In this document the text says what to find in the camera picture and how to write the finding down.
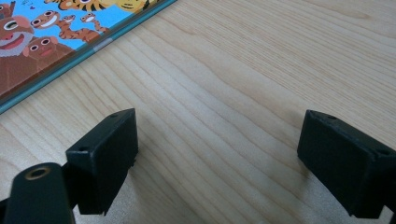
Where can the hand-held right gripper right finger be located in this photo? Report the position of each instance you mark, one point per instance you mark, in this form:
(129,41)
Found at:
(348,168)

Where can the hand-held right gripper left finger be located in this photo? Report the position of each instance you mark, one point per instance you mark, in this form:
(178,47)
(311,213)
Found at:
(102,165)

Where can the picture book with cartoon animals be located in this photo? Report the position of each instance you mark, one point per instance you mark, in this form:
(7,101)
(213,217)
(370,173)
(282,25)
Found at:
(40,37)

